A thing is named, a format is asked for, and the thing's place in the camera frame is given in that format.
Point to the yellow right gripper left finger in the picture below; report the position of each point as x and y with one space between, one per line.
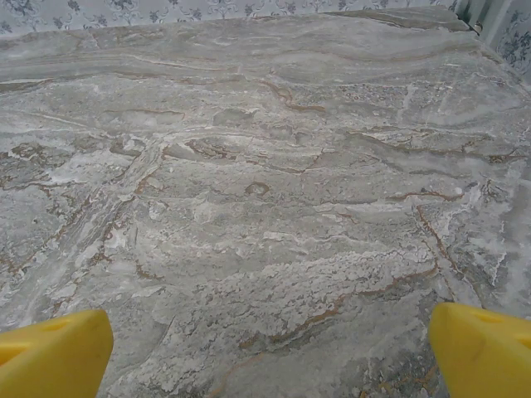
54 352

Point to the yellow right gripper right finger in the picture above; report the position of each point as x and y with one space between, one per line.
481 352

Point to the aluminium corner post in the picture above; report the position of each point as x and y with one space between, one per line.
473 12

